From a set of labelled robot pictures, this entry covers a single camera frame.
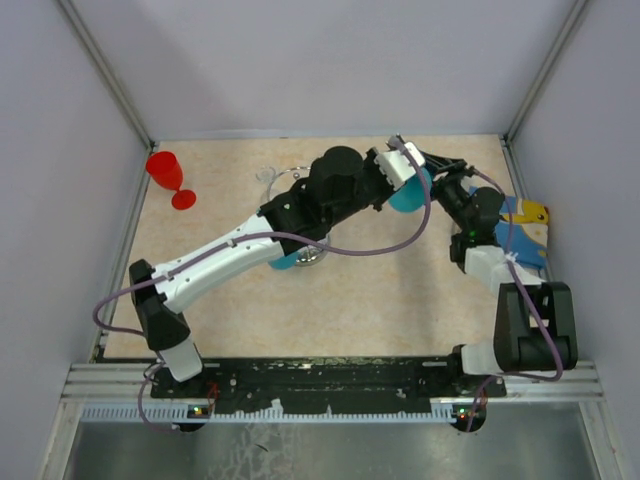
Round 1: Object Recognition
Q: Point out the red wine glass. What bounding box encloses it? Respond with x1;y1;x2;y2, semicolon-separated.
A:
145;151;197;210

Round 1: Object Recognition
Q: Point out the white cable duct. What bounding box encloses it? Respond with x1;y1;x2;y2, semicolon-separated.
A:
80;402;469;424

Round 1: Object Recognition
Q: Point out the blue cartoon cloth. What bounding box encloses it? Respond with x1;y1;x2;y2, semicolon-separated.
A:
452;192;551;274

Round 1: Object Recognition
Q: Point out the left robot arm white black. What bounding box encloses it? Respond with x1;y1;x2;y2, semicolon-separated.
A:
129;136;430;382

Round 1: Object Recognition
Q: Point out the left aluminium corner post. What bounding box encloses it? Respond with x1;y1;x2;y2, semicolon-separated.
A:
53;0;156;151

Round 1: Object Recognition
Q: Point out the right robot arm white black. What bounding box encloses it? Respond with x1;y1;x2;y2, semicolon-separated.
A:
424;154;578;433

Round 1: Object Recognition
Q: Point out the aluminium corner post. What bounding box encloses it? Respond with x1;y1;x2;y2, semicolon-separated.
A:
502;0;592;146
53;0;156;151

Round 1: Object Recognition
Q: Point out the aluminium frame rail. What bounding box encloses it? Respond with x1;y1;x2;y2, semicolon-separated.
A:
59;362;606;404

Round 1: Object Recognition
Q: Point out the chrome wire glass rack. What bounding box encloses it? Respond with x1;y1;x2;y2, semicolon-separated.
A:
261;166;328;267

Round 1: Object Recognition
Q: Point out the right aluminium corner post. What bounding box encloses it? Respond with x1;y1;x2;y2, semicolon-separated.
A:
502;0;592;146

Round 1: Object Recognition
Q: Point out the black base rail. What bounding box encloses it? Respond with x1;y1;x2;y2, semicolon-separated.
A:
151;355;485;415

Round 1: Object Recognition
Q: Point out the blue wine glass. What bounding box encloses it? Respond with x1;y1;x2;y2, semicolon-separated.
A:
388;174;426;213
268;252;298;270

